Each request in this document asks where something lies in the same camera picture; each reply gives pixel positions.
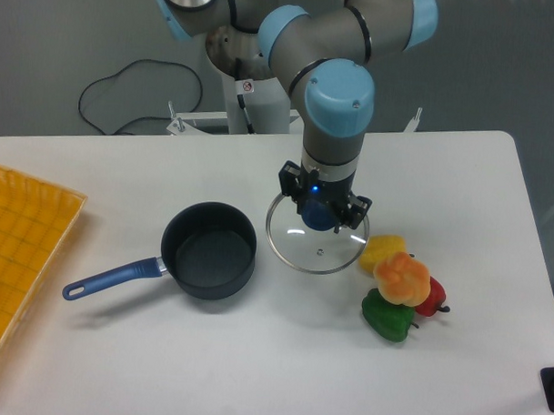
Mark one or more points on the orange bell pepper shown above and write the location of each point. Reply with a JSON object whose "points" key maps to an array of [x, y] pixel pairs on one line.
{"points": [[402, 280]]}

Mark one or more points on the black device at table edge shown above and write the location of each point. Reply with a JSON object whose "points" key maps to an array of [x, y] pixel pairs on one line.
{"points": [[547, 379]]}

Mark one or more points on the glass lid with blue knob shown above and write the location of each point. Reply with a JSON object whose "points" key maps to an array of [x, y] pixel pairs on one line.
{"points": [[304, 249]]}

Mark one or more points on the yellow bell pepper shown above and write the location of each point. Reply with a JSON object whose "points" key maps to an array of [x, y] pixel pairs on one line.
{"points": [[380, 247]]}

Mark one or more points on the dark saucepan with blue handle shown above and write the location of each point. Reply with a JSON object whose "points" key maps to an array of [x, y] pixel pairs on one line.
{"points": [[209, 249]]}

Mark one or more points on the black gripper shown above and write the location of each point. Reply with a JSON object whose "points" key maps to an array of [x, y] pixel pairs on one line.
{"points": [[306, 189]]}

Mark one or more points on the red bell pepper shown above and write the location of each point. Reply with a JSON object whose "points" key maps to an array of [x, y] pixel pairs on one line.
{"points": [[435, 302]]}

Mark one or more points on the yellow woven basket tray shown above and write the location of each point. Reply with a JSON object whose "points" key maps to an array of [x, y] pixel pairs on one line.
{"points": [[35, 217]]}

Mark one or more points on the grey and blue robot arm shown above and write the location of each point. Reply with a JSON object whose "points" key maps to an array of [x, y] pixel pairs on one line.
{"points": [[321, 63]]}

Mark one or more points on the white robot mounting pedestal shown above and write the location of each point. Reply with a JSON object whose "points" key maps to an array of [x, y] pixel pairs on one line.
{"points": [[255, 102]]}

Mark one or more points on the green bell pepper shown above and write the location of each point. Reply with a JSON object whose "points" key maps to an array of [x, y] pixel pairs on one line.
{"points": [[391, 322]]}

